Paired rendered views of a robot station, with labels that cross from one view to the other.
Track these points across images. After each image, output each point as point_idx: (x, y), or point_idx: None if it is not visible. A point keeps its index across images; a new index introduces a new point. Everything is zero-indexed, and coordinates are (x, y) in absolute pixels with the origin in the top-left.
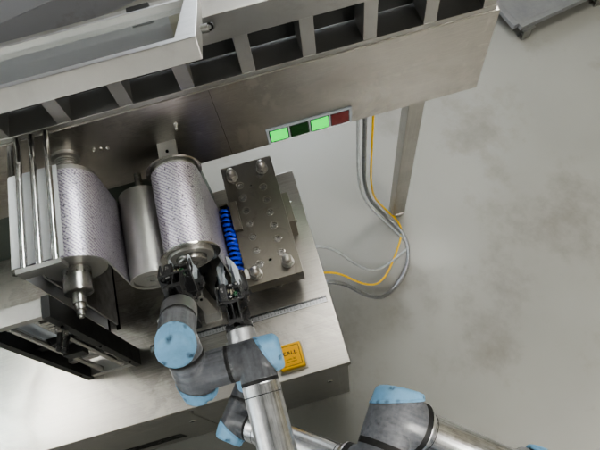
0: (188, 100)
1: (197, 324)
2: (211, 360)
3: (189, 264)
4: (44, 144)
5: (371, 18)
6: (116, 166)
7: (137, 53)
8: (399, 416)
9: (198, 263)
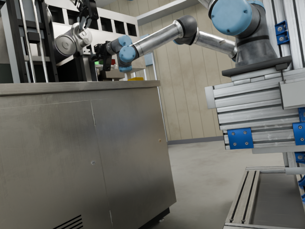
0: (66, 28)
1: (97, 14)
2: None
3: (86, 18)
4: None
5: (113, 25)
6: (36, 50)
7: None
8: None
9: (86, 35)
